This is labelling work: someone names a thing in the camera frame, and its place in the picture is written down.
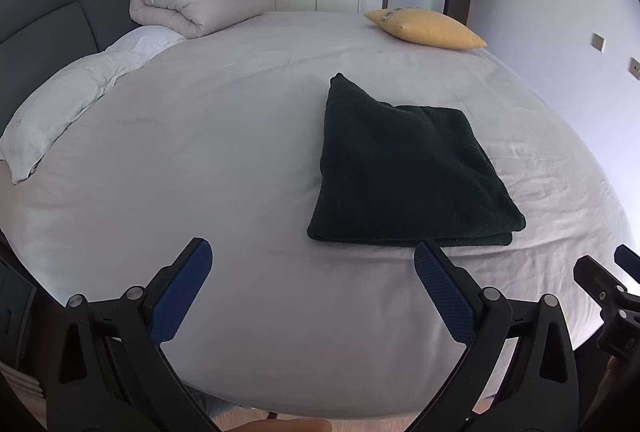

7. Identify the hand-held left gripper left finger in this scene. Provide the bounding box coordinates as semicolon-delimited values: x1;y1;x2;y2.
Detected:
45;237;214;432

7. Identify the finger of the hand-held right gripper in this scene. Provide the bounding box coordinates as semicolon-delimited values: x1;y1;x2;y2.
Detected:
573;254;640;319
614;244;640;285

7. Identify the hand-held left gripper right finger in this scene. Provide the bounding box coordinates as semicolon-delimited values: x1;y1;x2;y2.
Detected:
400;240;577;432

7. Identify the dark green towel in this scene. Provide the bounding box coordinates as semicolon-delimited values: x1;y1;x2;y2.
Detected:
306;72;528;249

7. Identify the person's right forearm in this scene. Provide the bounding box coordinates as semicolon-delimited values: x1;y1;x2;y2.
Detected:
598;357;621;418

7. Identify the person's left hand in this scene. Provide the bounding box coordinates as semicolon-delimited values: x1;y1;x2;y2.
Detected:
220;416;333;432

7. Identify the bed with white sheet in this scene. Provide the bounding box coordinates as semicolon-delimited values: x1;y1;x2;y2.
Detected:
0;10;637;418

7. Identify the dark nightstand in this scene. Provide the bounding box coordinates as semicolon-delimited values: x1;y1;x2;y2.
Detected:
0;242;39;375

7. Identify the white pillow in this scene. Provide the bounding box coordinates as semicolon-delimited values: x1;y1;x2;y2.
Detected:
0;25;187;186

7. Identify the yellow pillow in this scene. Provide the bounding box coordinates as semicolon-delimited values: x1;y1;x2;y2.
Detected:
363;7;489;50

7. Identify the grey padded headboard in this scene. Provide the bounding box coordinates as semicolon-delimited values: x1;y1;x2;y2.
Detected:
0;0;157;133

